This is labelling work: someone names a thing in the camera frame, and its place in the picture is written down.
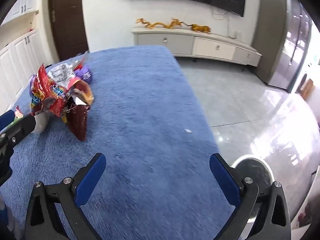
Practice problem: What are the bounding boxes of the red snack packet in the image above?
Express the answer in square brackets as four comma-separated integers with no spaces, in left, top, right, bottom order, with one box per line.
[30,64,69,117]

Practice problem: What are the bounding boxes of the brown wooden door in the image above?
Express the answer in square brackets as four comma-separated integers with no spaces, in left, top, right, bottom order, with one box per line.
[47,0,90,62]

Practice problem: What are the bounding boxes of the grey glossy wardrobe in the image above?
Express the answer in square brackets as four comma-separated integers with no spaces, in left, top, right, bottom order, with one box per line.
[251,0,313,93]

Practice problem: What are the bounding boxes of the gold dragon ornament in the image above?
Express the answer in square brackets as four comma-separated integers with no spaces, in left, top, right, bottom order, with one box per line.
[136,17,183,30]

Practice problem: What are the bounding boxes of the brown orange snack packet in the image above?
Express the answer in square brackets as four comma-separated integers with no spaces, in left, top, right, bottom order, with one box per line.
[72,79,94,106]

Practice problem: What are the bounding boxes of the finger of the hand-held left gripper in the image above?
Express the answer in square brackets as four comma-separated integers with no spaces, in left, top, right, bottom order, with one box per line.
[0,110,17,132]
[0,115,37,146]

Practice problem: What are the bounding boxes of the white panelled cupboards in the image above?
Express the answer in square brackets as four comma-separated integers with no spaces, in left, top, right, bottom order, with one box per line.
[0,0,54,105]

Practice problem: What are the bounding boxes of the clear red-edged wrapper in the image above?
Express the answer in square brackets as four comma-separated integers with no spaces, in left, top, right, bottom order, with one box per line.
[71,51,90,70]

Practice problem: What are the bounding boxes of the white round trash bin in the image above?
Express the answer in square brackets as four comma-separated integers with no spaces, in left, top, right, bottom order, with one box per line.
[230,155,275,233]

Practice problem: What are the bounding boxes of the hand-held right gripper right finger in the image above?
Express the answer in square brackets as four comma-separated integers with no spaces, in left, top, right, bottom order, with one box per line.
[209,152,292,240]

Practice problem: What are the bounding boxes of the dark red textured wrapper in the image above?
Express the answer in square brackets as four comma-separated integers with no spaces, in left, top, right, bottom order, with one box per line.
[65,102,90,141]

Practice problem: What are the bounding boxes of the cardboard box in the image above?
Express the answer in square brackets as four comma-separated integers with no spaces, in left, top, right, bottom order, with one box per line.
[300,74,314,100]

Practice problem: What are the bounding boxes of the white printed snack wrapper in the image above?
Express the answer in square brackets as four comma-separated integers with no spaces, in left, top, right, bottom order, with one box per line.
[47,62,76,86]

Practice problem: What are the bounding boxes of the plain white packet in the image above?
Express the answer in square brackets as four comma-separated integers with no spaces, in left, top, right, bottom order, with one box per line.
[32,112,51,134]

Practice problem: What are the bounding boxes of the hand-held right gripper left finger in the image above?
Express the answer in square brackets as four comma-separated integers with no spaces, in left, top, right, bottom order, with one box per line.
[24,152,107,240]

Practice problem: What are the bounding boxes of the white television cabinet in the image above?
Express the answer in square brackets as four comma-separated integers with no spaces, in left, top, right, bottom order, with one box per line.
[132,26,262,67]

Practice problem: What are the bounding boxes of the purple snack wrapper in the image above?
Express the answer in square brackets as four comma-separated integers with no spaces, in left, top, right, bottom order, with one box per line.
[74,64,93,83]

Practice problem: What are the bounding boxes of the orange tiger ornament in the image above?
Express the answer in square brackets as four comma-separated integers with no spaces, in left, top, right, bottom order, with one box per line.
[187,24,212,34]

